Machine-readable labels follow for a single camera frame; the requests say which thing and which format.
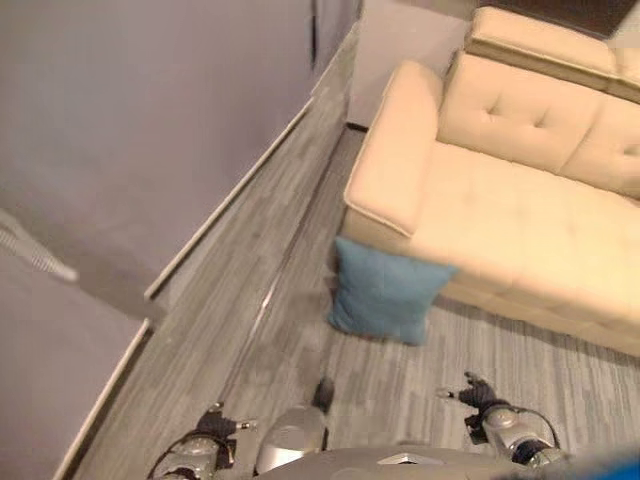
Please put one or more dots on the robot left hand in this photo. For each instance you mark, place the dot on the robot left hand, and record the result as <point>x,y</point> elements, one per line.
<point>217,424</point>

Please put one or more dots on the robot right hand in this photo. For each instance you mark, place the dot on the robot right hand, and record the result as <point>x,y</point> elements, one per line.
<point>475,390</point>

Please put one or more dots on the cream leather sofa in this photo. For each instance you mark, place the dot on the cream leather sofa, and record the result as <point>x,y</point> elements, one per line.
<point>500,210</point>

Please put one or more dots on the silver robot leg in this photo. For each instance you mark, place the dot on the silver robot leg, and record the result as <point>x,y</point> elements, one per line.
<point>290,437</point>

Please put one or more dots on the grey robot torso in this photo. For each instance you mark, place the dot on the grey robot torso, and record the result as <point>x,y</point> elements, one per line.
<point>410,465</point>

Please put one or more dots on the dark robot foot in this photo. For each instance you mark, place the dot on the dark robot foot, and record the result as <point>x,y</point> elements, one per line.
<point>325,392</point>

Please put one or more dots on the blue square cushion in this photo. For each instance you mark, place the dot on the blue square cushion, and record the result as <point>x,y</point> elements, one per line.
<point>382,295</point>

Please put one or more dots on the blue object at corner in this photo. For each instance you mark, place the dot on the blue object at corner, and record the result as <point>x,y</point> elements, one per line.
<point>607,466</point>

